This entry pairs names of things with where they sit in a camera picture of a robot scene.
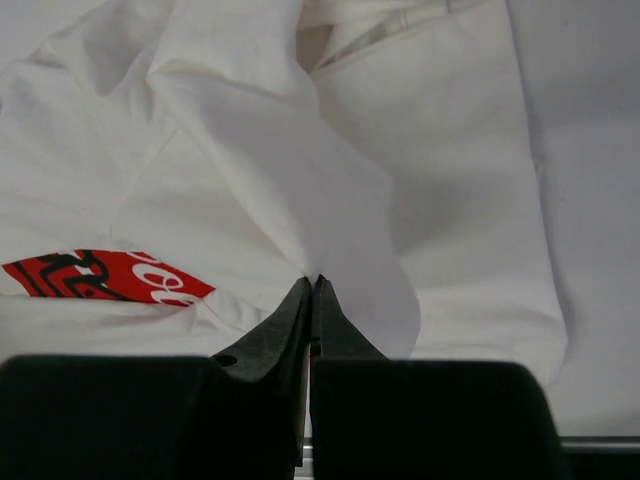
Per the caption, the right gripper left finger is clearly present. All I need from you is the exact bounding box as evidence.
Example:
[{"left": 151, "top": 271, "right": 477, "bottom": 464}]
[{"left": 212, "top": 278, "right": 311, "bottom": 465}]

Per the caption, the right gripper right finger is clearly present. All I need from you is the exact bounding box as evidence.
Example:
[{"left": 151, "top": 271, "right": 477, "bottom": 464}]
[{"left": 310, "top": 276, "right": 387, "bottom": 360}]

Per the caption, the white printed t-shirt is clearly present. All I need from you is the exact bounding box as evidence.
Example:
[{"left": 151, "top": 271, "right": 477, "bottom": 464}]
[{"left": 1, "top": 1, "right": 568, "bottom": 383}]

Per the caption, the aluminium front rail frame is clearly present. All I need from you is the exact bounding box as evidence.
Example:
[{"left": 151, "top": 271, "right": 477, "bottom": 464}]
[{"left": 311, "top": 431, "right": 639, "bottom": 464}]

